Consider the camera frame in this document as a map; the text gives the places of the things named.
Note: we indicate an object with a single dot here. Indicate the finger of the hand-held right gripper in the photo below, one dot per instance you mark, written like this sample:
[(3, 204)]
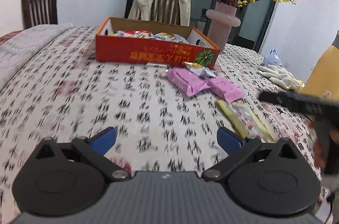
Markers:
[(278, 99)]

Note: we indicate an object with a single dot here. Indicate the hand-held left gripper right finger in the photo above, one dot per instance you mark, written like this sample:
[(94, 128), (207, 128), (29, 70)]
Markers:
[(229, 139)]

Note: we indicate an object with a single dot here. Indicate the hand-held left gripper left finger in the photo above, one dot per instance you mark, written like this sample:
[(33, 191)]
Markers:
[(104, 139)]

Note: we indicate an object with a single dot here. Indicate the yellow floral snack packet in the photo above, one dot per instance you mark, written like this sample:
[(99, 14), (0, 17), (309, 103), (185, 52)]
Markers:
[(243, 118)]

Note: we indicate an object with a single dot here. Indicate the pink snack packet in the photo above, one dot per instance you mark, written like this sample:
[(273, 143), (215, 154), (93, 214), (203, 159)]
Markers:
[(188, 82), (226, 90)]

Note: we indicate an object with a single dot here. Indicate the gold white snack packet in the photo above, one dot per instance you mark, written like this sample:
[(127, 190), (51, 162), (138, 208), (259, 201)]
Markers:
[(200, 69)]

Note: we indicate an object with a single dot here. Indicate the red cardboard box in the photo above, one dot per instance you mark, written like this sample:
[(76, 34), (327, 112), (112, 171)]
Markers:
[(153, 53)]

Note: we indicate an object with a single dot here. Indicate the pile of mixed snack packets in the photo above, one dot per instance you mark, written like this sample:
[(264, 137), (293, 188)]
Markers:
[(148, 35)]

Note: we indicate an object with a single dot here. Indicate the person's right hand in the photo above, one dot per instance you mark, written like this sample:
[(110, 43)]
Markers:
[(317, 155)]

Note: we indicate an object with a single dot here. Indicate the white knitted gloves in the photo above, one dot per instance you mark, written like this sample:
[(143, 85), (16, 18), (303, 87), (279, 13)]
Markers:
[(280, 77)]

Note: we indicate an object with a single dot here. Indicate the yellow thermos bottle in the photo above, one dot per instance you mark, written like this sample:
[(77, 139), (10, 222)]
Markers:
[(325, 73)]

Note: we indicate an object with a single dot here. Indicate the blue white plastic pack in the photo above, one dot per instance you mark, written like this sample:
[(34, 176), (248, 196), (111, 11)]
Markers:
[(272, 58)]

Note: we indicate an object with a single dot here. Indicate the calligraphy printed tablecloth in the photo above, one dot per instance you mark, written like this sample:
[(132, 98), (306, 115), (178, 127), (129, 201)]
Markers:
[(106, 96)]

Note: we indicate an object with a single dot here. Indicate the pink ceramic vase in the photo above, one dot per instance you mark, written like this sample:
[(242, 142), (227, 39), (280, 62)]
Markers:
[(221, 25)]

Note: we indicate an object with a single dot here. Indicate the grey pink patterned cloth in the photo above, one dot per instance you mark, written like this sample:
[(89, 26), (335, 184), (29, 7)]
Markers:
[(29, 46)]

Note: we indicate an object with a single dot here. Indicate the dark framed glass door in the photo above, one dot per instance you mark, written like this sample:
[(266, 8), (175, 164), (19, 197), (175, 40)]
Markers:
[(196, 1)]

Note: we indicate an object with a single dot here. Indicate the chair with beige jacket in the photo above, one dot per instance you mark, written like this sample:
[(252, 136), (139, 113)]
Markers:
[(140, 5)]

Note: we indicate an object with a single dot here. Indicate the red patterned cloth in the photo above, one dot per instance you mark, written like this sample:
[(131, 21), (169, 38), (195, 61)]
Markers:
[(9, 37)]

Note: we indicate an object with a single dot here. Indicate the wooden chair with slats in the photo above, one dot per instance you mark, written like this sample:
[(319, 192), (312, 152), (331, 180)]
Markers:
[(165, 8)]

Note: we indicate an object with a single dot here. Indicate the dark wooden chair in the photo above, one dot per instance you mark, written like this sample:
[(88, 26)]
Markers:
[(39, 6)]

